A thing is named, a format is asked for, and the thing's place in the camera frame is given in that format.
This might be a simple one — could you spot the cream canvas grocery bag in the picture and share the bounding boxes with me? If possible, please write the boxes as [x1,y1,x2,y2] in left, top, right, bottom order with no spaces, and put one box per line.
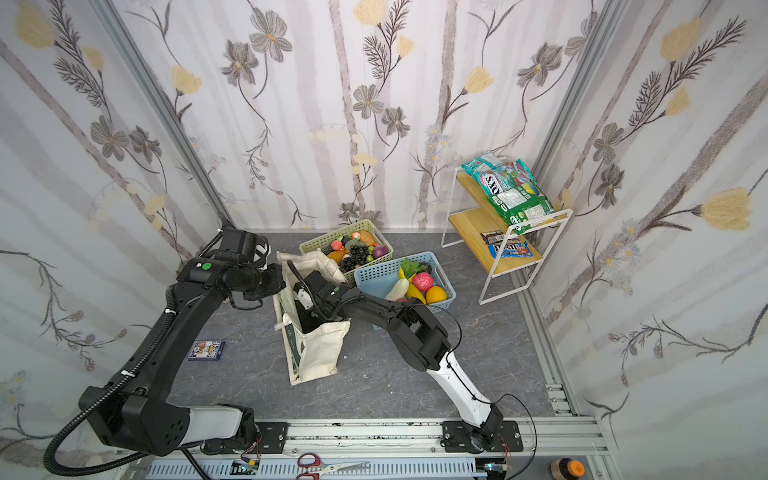
[273,251,350,386]

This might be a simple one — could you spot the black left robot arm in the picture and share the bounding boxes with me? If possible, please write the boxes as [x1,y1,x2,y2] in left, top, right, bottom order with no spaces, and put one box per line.
[79,258,285,456]

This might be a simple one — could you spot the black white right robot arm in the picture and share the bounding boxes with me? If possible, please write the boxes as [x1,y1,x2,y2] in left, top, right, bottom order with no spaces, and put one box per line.
[294,271,504,453]

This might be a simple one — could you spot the brown candy bag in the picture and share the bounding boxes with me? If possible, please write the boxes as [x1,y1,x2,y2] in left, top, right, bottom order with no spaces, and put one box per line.
[480,231,519,245]

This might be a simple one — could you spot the green snack bag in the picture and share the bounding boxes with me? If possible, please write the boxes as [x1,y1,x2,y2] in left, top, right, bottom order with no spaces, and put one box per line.
[461,152,555,233]

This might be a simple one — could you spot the orange toy mango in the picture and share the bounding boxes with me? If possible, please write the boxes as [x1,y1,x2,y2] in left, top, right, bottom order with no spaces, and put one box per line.
[327,250,347,264]

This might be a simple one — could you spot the light green plastic basket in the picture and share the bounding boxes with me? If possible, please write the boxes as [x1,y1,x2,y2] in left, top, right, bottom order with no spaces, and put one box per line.
[299,219,394,283]

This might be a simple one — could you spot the black toy grapes bunch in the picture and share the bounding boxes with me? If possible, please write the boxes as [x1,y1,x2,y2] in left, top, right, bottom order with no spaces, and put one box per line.
[339,244,375,272]

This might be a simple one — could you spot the light blue plastic basket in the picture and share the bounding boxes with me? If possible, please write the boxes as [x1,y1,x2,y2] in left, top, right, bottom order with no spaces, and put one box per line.
[354,251,456,313]

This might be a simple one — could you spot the purple toy cabbage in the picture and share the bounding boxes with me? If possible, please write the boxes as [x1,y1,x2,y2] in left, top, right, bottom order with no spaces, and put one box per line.
[372,245,389,259]

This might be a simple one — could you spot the blue playing cards box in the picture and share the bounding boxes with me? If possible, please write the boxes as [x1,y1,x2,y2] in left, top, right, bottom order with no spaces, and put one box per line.
[186,339,226,361]

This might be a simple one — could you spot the pink red toy strawberry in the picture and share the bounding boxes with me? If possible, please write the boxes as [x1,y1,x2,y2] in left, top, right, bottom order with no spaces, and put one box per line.
[411,271,434,293]

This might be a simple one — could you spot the orange yellow toy pumpkin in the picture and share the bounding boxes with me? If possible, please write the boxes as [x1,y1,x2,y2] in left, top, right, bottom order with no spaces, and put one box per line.
[424,286,448,305]

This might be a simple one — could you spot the white metal wooden shelf rack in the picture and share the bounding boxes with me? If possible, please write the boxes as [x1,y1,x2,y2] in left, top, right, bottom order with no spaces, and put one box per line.
[441,167,574,305]

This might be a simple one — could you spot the red handled scissors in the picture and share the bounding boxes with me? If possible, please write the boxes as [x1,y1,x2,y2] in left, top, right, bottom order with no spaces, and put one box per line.
[295,453,370,480]

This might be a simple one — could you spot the black corrugated cable conduit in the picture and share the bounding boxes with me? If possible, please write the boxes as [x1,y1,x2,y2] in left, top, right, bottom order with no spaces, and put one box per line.
[43,311,175,478]

